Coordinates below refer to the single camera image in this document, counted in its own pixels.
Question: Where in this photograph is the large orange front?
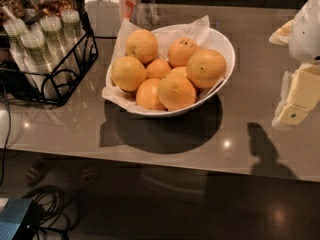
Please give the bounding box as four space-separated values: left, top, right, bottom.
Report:
158 73 196 111

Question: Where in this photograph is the white lidded jar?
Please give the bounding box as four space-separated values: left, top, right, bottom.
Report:
85 0 123 37

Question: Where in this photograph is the glass jar with nuts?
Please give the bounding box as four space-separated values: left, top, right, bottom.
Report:
23 0 78 18

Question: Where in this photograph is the white ceramic bowl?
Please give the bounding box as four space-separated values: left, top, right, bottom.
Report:
105 24 236 118

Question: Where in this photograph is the orange hidden middle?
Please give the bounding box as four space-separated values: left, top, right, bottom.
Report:
166 66 186 78

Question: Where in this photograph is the red white packet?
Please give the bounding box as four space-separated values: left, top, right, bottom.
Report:
119 0 136 20

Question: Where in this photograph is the granola jar far left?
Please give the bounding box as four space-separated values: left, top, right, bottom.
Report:
0 0 24 24

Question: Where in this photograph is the black cable left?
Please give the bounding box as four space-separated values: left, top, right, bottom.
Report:
0 78 13 187

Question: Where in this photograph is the plastic cup stack middle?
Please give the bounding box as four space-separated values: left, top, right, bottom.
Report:
40 16 79 82

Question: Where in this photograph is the plastic cup stack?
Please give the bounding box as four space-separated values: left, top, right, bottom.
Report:
62 9 84 61
2 17 36 85
40 16 79 82
20 30 66 99

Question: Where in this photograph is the blue grey box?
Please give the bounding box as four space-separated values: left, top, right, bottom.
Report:
0 198 33 240

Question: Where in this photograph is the black wire rack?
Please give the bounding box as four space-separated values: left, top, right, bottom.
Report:
0 0 98 104

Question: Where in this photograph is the plastic cup stack far left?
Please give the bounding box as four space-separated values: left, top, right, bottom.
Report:
2 17 36 85

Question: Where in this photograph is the small orange centre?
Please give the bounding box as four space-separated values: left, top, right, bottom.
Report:
146 58 172 79

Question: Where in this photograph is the plastic cup stack front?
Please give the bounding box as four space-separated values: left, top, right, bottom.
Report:
20 30 66 99

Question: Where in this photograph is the plastic cup stack right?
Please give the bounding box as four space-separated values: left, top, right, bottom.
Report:
62 9 84 61

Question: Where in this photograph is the white paper bowl liner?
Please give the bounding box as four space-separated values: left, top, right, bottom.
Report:
101 15 225 114

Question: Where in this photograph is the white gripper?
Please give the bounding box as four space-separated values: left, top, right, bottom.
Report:
269 0 320 130

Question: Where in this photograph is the black cable bundle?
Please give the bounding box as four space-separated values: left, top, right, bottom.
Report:
21 183 81 240

